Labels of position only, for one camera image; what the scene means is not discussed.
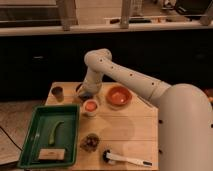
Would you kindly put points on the orange bowl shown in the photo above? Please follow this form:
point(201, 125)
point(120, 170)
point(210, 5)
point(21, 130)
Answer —
point(118, 96)

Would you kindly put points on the green plastic tray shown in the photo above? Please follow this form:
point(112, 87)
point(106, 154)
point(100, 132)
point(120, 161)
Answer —
point(41, 123)

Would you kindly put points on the wooden block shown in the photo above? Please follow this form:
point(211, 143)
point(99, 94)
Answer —
point(51, 154)

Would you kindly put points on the clear container with nuts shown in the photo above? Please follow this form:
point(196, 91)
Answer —
point(90, 142)

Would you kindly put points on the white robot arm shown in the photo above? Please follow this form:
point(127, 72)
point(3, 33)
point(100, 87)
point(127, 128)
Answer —
point(185, 131)

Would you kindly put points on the green cucumber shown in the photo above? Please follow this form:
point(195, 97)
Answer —
point(51, 140)

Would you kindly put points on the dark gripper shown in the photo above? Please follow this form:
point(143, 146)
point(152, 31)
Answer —
point(83, 95)

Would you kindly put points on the dark brown cup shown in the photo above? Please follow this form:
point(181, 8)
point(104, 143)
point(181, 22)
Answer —
point(57, 92)

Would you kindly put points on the red apple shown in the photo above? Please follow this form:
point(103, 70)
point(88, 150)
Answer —
point(90, 106)

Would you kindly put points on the white dish brush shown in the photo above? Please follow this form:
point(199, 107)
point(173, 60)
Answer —
point(109, 156)

